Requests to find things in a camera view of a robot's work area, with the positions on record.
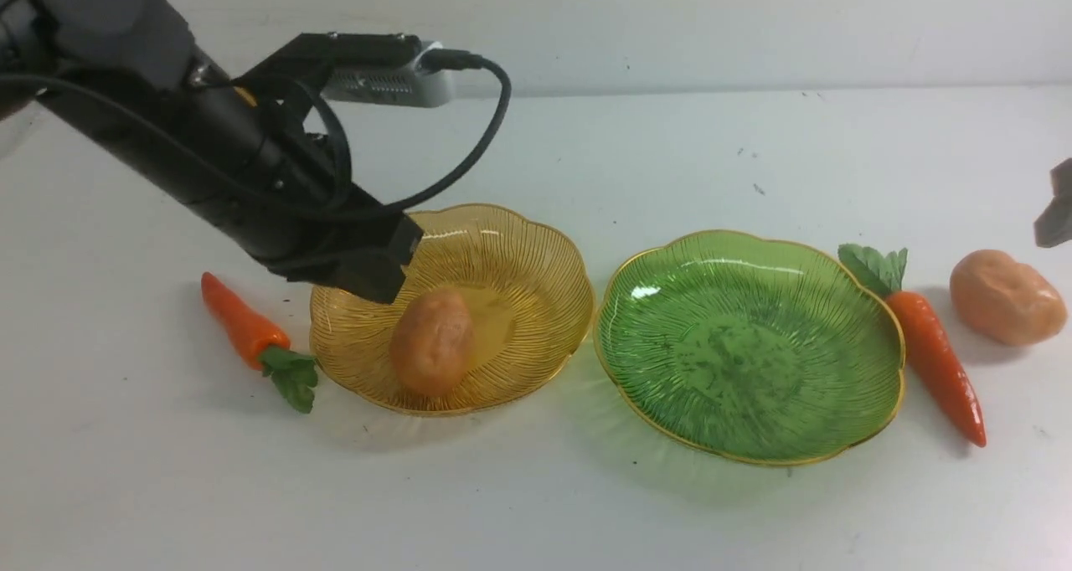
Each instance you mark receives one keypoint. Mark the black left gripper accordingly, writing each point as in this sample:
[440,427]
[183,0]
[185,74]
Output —
[363,250]

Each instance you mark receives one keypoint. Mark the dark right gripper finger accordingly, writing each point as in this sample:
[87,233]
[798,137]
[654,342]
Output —
[1053,227]

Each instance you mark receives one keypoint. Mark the brown toy potato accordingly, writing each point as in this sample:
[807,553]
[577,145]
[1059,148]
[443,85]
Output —
[1005,300]
[433,346]

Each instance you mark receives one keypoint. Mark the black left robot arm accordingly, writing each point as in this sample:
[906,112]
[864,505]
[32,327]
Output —
[261,158]

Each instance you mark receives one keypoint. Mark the orange toy carrot left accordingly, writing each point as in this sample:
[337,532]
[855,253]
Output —
[261,344]

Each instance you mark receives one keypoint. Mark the orange toy carrot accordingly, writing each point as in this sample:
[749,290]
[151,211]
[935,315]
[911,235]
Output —
[261,344]
[928,348]

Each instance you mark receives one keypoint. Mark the orange toy carrot right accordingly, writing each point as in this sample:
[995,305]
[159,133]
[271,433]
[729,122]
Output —
[928,348]

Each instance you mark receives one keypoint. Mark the amber glass plate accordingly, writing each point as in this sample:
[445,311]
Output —
[525,285]

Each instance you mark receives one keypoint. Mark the green glass plate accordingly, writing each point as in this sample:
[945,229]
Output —
[763,351]

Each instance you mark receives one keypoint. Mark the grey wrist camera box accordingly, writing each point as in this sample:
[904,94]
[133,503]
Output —
[409,86]

